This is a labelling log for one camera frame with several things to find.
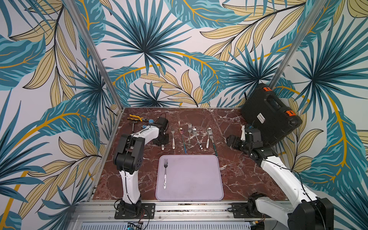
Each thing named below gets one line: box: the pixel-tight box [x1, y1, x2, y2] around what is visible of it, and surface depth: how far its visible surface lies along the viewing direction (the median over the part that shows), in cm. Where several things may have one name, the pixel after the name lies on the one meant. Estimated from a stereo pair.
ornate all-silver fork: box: [187, 123, 193, 150], surface depth 108 cm
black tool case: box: [241, 82, 303, 148], surface depth 91 cm
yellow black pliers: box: [126, 114, 149, 122], surface depth 112 cm
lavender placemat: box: [155, 154, 224, 201], surface depth 84 cm
